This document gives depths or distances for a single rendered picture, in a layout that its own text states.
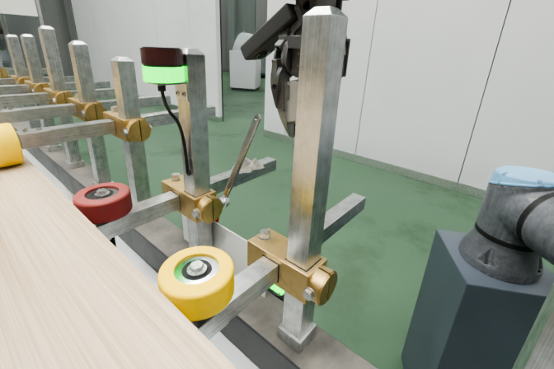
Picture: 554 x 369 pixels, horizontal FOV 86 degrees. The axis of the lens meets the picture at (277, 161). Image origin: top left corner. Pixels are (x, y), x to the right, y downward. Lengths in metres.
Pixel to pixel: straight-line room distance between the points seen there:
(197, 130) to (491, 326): 0.89
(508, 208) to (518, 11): 2.16
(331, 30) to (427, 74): 2.68
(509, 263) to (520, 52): 2.11
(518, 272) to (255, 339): 0.69
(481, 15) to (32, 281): 2.92
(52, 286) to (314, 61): 0.35
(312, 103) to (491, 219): 0.71
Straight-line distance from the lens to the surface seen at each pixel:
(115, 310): 0.34
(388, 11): 3.14
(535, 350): 0.36
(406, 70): 3.04
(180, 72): 0.48
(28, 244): 0.47
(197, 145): 0.53
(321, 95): 0.33
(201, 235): 0.61
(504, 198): 0.92
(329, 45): 0.32
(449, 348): 1.08
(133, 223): 0.57
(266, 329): 0.56
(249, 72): 8.20
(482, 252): 0.99
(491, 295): 0.97
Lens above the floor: 1.13
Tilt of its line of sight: 21 degrees down
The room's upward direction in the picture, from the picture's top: 3 degrees clockwise
